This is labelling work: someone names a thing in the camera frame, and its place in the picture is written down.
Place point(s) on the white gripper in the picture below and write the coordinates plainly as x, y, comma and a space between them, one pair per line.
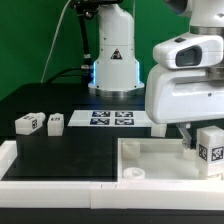
179, 96

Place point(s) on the white square tabletop part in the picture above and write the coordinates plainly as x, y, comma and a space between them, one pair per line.
158, 159

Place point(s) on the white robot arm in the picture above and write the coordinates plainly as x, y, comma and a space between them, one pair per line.
116, 71

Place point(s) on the white U-shaped obstacle fence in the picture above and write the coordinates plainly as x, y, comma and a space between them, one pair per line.
121, 194

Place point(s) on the white marker sheet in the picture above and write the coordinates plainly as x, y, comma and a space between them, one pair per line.
106, 118

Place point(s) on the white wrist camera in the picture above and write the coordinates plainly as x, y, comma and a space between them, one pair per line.
189, 51

